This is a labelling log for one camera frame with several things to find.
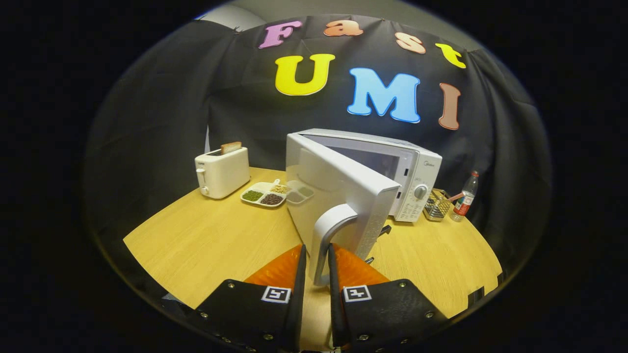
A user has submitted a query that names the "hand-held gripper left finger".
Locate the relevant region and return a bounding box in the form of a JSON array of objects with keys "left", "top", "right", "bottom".
[{"left": 196, "top": 244, "right": 307, "bottom": 353}]

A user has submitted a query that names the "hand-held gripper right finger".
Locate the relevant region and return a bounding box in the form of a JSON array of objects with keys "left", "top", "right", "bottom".
[{"left": 328, "top": 243, "right": 449, "bottom": 352}]

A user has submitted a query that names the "white microwave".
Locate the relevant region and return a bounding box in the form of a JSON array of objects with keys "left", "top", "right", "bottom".
[{"left": 286, "top": 128, "right": 443, "bottom": 287}]

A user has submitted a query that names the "white divided bean dish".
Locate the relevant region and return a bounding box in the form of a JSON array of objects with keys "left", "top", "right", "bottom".
[{"left": 240, "top": 179, "right": 291, "bottom": 208}]

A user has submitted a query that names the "white toaster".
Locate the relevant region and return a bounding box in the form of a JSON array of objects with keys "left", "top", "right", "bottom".
[{"left": 195, "top": 146, "right": 251, "bottom": 200}]

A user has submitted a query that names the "clear plastic water bottle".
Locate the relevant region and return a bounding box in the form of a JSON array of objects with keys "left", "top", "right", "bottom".
[{"left": 451, "top": 170, "right": 479, "bottom": 222}]

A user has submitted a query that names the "metal wire basket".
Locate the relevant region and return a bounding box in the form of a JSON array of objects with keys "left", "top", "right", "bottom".
[{"left": 423, "top": 189, "right": 453, "bottom": 222}]

